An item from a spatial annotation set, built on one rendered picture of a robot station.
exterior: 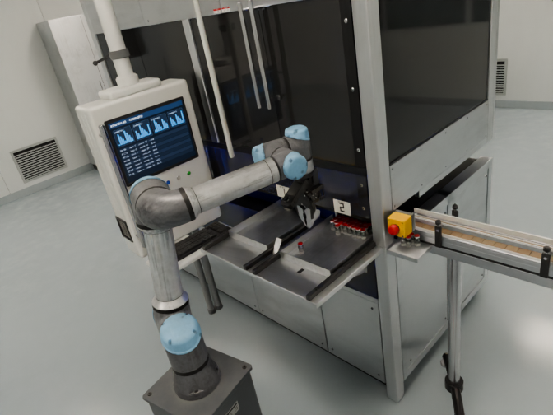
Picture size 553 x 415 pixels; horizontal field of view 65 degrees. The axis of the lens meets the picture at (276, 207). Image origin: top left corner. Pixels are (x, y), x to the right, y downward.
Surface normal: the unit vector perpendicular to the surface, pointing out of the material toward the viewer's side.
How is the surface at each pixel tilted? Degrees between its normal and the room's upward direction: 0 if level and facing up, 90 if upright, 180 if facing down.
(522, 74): 90
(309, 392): 0
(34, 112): 90
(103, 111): 90
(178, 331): 8
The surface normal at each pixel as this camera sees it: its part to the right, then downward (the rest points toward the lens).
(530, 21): -0.70, 0.43
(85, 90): 0.69, 0.21
